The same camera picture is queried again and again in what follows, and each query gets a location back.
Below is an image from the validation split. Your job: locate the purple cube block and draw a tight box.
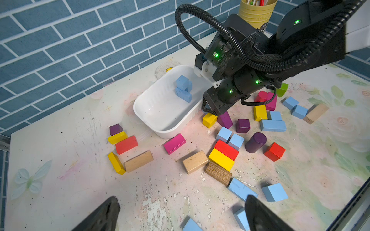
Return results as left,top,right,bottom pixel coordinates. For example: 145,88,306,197
109,124,123,136

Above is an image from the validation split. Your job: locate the yellow pen cup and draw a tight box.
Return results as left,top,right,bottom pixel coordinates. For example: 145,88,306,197
238,0,277,31

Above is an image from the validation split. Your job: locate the magenta rectangular block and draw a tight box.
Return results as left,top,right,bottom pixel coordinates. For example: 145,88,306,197
164,133,186,155

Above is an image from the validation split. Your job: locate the short yellow block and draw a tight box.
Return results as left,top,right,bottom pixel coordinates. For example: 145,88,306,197
108,131,128,145

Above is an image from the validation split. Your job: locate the natural wood plank block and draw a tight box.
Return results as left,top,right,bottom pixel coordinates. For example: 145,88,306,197
125,151,154,172

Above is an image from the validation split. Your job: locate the red cube block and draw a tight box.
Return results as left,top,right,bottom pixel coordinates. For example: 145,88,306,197
264,142,286,162

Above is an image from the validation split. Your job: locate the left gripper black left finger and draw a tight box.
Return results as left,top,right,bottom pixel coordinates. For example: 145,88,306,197
72,196,120,231

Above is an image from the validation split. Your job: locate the blue long block bottom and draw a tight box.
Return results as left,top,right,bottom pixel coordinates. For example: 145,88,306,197
227,178,258,202

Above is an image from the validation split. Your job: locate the white tape roll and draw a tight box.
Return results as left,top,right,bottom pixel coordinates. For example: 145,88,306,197
155,61,182,79

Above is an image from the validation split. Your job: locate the red rectangular block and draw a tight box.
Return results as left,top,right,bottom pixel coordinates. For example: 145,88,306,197
115,136,138,155

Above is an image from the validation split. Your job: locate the blue cube bottom left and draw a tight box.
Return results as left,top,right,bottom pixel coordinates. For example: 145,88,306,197
233,208,250,231

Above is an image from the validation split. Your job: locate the white plastic tub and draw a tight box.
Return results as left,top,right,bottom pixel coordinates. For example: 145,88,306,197
133,65,212,139

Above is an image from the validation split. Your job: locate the blue cube bottom right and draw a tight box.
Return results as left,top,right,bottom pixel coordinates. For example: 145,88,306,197
261,182,289,202

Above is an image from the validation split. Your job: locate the dark wood block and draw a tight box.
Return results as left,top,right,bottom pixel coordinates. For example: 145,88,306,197
205,161,232,187

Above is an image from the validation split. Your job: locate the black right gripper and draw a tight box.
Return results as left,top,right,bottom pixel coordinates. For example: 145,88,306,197
195,14,278,116

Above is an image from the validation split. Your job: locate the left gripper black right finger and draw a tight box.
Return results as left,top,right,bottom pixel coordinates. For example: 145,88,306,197
244,195,294,231

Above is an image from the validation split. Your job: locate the light wood square block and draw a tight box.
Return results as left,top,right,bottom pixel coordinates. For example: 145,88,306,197
183,151,209,174

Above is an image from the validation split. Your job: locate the purple cylinder block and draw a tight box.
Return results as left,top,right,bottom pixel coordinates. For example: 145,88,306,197
245,132,267,153

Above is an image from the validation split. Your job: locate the long yellow block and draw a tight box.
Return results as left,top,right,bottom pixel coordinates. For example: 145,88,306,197
108,153,126,175

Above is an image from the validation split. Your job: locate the blue cube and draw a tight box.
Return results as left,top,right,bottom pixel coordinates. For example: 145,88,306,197
261,182,289,202
233,208,250,231

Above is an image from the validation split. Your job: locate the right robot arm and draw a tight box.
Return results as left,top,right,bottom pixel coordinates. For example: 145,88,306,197
175,1,370,116

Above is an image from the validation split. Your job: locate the light blue block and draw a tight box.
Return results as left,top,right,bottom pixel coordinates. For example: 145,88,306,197
175,75,193,103

